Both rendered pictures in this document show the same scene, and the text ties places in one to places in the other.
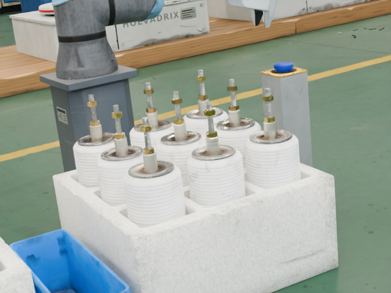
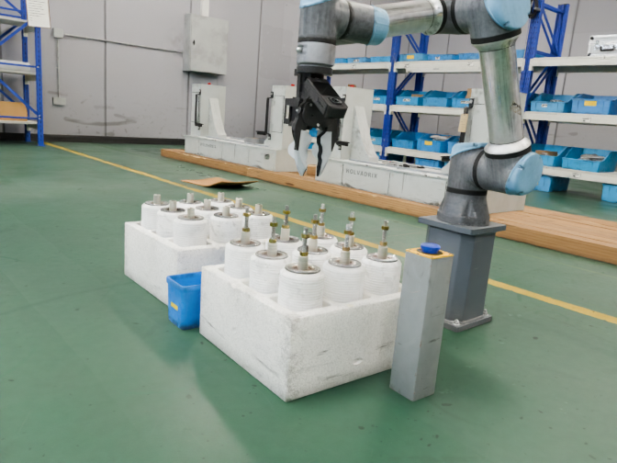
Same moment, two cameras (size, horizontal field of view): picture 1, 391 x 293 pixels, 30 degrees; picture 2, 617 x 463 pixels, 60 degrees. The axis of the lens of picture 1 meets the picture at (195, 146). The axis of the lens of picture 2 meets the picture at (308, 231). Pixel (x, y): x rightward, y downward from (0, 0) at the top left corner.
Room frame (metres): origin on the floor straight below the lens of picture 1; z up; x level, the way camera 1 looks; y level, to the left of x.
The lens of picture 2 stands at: (1.03, -1.20, 0.57)
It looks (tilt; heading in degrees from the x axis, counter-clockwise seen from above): 12 degrees down; 79
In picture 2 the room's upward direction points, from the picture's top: 5 degrees clockwise
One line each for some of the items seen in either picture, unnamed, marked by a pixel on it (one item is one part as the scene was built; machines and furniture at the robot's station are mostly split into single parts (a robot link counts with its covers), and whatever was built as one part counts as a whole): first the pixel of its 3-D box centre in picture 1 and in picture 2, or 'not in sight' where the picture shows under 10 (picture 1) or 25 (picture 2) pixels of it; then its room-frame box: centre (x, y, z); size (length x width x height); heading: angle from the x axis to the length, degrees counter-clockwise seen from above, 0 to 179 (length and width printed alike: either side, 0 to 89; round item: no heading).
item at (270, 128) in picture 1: (270, 130); (303, 263); (1.23, -0.13, 0.26); 0.02 x 0.02 x 0.03
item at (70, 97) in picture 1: (96, 130); (454, 269); (1.77, 0.24, 0.15); 0.19 x 0.19 x 0.30; 31
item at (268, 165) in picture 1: (274, 185); (299, 310); (1.23, -0.13, 0.16); 0.10 x 0.10 x 0.18
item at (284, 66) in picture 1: (283, 68); (430, 249); (1.48, -0.20, 0.32); 0.04 x 0.04 x 0.02
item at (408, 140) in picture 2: not in sight; (413, 140); (3.64, 5.54, 0.36); 0.50 x 0.38 x 0.21; 31
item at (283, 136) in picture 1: (270, 137); (302, 268); (1.23, -0.13, 0.25); 0.08 x 0.08 x 0.01
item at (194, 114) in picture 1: (204, 113); (381, 257); (1.44, -0.03, 0.25); 0.08 x 0.08 x 0.01
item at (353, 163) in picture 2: not in sight; (416, 141); (2.44, 2.40, 0.45); 1.45 x 0.57 x 0.74; 121
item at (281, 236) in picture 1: (189, 219); (307, 313); (1.28, 0.02, 0.09); 0.39 x 0.39 x 0.18; 27
